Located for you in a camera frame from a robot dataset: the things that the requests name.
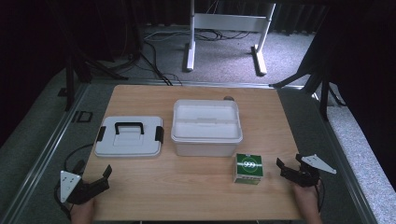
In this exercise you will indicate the person's left hand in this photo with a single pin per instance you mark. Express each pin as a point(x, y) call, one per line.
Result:
point(82, 212)

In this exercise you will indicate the black tripod stand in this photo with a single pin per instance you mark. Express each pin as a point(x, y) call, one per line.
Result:
point(314, 77)
point(74, 71)

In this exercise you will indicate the black square floor frame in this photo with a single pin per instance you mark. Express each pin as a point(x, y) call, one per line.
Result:
point(84, 116)

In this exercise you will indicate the small grey round object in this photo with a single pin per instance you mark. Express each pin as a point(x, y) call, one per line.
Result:
point(229, 98)

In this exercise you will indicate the green medicine box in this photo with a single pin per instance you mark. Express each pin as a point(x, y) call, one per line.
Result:
point(249, 168)

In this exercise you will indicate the white plastic storage box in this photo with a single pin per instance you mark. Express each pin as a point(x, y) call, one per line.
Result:
point(205, 146)

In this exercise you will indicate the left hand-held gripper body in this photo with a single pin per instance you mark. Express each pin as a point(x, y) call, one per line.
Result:
point(81, 189)

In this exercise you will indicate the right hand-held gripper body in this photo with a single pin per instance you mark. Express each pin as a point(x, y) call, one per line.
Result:
point(306, 174)

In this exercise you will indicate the person's right hand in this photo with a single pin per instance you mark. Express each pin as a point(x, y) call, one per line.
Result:
point(306, 197)

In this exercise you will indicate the white metal stand frame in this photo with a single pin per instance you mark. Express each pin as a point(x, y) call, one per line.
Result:
point(229, 23)

